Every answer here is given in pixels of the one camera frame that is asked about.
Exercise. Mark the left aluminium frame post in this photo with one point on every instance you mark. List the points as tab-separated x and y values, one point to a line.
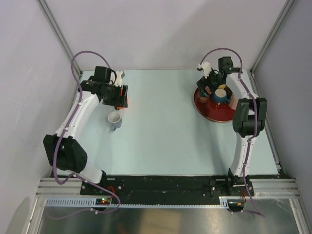
50	18

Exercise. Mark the aluminium rail bar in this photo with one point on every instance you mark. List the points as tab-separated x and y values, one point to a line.
276	188

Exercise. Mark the grey mug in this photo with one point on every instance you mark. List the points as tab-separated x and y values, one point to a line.
115	120

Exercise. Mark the orange mug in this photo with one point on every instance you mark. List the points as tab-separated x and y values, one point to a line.
120	108

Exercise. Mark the pink mug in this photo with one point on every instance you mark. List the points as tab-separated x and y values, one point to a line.
203	96

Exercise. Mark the blue mug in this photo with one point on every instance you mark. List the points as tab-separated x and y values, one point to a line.
219	96

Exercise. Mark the aluminium frame post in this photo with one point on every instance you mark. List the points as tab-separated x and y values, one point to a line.
50	18
277	26

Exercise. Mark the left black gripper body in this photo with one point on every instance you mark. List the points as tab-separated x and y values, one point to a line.
113	98

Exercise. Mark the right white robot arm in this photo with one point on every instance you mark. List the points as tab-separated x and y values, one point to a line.
249	118

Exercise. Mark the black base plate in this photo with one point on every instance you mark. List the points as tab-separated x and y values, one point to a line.
169	190

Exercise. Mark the yellow mug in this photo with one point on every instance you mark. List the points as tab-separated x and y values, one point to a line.
222	86

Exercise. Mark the right aluminium frame post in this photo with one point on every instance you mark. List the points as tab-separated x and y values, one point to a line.
277	26

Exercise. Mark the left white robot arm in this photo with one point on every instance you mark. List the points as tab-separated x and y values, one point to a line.
64	152

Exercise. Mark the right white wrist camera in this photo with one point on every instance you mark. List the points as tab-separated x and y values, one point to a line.
205	67

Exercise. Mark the red round tray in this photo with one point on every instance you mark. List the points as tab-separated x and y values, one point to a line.
217	113

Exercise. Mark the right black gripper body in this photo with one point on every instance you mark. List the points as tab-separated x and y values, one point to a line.
212	82

